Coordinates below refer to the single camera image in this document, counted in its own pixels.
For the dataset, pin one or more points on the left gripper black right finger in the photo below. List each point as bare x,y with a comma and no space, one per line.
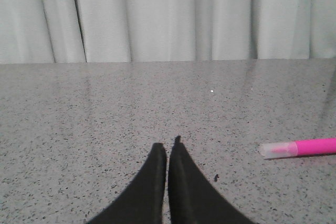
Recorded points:
192,198

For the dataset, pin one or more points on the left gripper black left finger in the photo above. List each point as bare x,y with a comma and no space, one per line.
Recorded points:
142,199

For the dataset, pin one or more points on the pink highlighter pen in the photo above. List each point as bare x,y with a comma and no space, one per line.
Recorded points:
298,148

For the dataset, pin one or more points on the grey curtain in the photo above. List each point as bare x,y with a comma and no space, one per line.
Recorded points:
58,31

